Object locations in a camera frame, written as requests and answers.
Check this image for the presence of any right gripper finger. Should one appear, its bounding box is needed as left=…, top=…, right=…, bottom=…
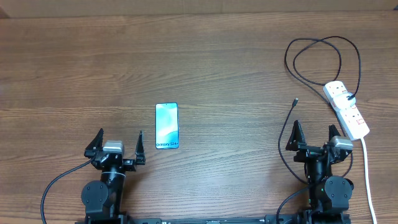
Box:
left=285, top=120, right=307, bottom=151
left=328, top=124, right=341, bottom=144

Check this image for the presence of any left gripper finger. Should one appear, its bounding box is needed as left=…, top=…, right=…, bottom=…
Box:
left=84, top=128, right=104, bottom=157
left=135, top=130, right=146, bottom=165

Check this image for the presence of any blue Galaxy smartphone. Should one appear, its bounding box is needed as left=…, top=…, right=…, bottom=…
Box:
left=155, top=103, right=179, bottom=149

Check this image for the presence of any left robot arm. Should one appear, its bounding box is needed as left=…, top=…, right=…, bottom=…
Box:
left=81, top=129, right=146, bottom=223

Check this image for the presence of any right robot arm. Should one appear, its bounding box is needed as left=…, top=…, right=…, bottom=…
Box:
left=285, top=120, right=354, bottom=223

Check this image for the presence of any white USB charger plug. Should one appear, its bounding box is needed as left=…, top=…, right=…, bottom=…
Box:
left=331, top=92, right=356, bottom=111

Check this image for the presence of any white power strip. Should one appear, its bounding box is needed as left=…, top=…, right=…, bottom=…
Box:
left=323, top=81, right=369, bottom=140

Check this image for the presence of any white power strip cord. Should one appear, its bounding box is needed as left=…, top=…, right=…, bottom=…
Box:
left=359, top=138, right=378, bottom=224

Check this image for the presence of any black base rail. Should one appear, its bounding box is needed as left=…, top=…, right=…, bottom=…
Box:
left=75, top=215, right=351, bottom=224

